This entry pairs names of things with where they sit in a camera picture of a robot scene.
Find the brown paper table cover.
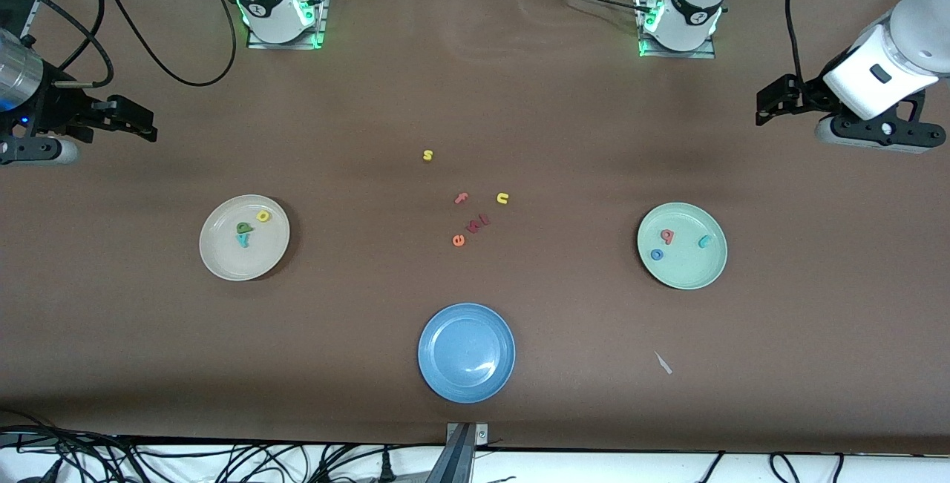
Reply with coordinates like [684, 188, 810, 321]
[0, 0, 950, 456]

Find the blue plate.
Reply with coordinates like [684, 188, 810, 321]
[418, 303, 517, 404]

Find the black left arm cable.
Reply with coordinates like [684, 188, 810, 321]
[783, 0, 817, 91]

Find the black floor cable tangle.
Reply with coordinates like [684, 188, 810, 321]
[0, 407, 446, 483]

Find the pale green plate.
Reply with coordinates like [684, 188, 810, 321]
[637, 203, 729, 291]

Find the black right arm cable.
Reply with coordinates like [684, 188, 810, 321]
[0, 0, 238, 91]

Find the beige brown plate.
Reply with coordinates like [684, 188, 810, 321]
[199, 194, 291, 282]

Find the aluminium table edge bracket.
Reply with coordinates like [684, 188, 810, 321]
[444, 422, 489, 483]

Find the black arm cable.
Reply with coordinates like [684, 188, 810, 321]
[0, 0, 238, 91]
[783, 0, 817, 91]

